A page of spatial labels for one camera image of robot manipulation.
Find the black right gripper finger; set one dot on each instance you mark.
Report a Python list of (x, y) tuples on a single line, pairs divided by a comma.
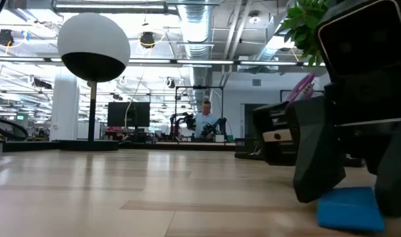
[(397, 177), (318, 154)]

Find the blue eraser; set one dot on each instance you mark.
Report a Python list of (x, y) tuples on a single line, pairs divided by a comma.
[(350, 210)]

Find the black mesh desk organizer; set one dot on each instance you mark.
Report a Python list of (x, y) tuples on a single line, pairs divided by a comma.
[(246, 149)]

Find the black background robot arm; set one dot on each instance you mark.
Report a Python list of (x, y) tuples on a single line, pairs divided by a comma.
[(183, 121)]

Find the green potted plant black pot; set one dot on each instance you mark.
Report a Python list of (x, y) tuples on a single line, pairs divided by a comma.
[(302, 23)]

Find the person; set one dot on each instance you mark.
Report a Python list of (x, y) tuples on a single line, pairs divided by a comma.
[(205, 120)]

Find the black computer monitor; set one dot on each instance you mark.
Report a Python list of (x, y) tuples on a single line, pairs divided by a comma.
[(127, 114)]

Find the white globe table lamp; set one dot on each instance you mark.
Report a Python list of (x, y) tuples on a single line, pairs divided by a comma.
[(95, 42)]

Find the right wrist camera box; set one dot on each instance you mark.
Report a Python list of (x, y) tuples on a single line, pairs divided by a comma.
[(364, 42)]

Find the black metal gantry frame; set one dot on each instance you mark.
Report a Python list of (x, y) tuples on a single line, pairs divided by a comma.
[(199, 87)]

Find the black metal table frame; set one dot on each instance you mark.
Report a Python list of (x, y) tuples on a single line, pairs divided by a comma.
[(154, 146)]

